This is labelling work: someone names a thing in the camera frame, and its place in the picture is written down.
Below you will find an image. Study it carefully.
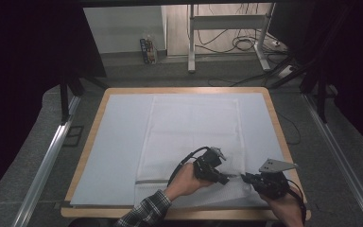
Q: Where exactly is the white power strip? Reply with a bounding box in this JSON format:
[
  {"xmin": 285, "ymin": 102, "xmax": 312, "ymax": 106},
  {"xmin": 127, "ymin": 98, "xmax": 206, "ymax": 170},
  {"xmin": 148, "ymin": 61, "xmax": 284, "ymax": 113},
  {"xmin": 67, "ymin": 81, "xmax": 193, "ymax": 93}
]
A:
[{"xmin": 276, "ymin": 63, "xmax": 296, "ymax": 79}]

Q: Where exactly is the white cloth sheet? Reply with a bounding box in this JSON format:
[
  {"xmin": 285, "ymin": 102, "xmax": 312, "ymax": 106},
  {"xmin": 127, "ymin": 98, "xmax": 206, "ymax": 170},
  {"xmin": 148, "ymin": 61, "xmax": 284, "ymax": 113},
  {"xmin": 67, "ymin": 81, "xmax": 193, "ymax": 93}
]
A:
[{"xmin": 134, "ymin": 95, "xmax": 269, "ymax": 209}]

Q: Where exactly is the white metal desk frame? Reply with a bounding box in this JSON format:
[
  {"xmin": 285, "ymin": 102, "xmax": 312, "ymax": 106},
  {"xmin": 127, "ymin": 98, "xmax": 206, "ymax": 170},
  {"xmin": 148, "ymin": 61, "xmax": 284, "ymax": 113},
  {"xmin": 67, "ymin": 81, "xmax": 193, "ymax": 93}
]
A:
[{"xmin": 186, "ymin": 3, "xmax": 277, "ymax": 75}]

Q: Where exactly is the person's right hand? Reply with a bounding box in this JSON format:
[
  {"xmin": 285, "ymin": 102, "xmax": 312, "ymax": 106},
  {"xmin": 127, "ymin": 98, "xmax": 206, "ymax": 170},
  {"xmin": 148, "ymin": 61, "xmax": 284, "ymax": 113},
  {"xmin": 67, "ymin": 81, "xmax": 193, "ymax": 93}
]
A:
[{"xmin": 259, "ymin": 185, "xmax": 304, "ymax": 221}]

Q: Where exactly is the aluminium floor rail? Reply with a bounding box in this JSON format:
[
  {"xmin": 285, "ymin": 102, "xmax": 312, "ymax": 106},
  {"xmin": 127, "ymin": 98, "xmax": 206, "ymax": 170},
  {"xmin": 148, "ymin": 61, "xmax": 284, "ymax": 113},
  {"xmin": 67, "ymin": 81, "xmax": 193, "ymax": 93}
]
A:
[
  {"xmin": 11, "ymin": 96, "xmax": 83, "ymax": 227},
  {"xmin": 302, "ymin": 94, "xmax": 363, "ymax": 227}
]

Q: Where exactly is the tangle of black floor cables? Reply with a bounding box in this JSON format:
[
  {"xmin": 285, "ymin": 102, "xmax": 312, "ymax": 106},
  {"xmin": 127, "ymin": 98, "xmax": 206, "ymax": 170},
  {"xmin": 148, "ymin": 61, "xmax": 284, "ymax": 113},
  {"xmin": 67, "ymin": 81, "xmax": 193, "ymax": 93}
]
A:
[{"xmin": 195, "ymin": 3, "xmax": 282, "ymax": 55}]

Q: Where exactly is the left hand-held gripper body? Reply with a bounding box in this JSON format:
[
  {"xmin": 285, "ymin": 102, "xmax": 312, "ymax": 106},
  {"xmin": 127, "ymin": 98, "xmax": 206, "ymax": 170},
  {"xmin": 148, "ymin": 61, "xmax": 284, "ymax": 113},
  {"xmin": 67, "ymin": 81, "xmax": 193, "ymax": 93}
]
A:
[{"xmin": 192, "ymin": 146, "xmax": 228, "ymax": 183}]

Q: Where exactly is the black floor bracket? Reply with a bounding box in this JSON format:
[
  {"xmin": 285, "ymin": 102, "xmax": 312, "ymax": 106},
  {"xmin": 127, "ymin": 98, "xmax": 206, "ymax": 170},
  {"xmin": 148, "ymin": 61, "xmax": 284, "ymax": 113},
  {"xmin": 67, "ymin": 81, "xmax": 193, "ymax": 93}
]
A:
[{"xmin": 61, "ymin": 125, "xmax": 85, "ymax": 148}]

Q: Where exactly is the light grey table mat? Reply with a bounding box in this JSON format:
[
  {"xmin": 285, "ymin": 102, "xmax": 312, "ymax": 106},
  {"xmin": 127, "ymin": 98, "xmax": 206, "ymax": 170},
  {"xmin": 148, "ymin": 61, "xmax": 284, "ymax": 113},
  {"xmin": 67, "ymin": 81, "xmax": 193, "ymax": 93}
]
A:
[{"xmin": 70, "ymin": 93, "xmax": 292, "ymax": 208}]

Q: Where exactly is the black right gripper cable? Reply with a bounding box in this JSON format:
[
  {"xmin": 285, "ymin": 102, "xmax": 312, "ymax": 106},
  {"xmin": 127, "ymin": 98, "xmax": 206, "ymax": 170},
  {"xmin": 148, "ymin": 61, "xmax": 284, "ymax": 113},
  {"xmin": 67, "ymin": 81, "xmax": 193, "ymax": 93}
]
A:
[{"xmin": 284, "ymin": 179, "xmax": 308, "ymax": 225}]

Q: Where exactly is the thin black floor cable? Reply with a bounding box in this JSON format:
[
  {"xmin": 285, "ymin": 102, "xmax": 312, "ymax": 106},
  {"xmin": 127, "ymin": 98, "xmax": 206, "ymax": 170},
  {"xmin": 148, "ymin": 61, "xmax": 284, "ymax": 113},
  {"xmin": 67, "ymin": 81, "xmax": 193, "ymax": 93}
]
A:
[{"xmin": 277, "ymin": 112, "xmax": 303, "ymax": 147}]

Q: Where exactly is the black metal stand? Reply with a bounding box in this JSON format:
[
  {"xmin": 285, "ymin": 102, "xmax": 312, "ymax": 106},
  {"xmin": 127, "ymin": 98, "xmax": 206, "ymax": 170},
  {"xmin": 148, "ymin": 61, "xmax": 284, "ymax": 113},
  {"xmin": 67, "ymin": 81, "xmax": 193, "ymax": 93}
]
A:
[
  {"xmin": 58, "ymin": 75, "xmax": 110, "ymax": 126},
  {"xmin": 266, "ymin": 53, "xmax": 338, "ymax": 125}
]

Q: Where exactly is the pack of bottles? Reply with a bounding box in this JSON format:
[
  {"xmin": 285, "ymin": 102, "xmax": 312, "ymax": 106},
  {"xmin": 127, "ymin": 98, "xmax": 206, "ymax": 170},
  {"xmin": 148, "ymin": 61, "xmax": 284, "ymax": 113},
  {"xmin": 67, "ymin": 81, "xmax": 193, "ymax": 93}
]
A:
[{"xmin": 139, "ymin": 34, "xmax": 159, "ymax": 65}]

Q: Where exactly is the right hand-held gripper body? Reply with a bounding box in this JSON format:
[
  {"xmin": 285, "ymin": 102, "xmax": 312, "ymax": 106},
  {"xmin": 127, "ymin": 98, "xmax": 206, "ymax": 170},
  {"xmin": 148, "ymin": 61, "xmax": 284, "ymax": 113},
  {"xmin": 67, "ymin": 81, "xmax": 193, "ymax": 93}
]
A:
[{"xmin": 250, "ymin": 158, "xmax": 299, "ymax": 201}]

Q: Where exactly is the dark curtain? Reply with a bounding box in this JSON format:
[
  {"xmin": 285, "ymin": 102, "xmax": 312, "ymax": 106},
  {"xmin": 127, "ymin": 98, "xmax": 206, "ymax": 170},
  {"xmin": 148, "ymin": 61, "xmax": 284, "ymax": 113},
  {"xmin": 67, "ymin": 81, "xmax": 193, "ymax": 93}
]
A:
[
  {"xmin": 267, "ymin": 0, "xmax": 363, "ymax": 159},
  {"xmin": 0, "ymin": 0, "xmax": 107, "ymax": 206}
]

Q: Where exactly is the person's left hand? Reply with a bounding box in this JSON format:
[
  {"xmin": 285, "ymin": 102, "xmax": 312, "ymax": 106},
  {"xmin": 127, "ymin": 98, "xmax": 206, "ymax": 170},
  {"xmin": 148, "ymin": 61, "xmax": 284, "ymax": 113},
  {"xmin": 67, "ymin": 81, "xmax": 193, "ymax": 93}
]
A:
[{"xmin": 164, "ymin": 162, "xmax": 215, "ymax": 201}]

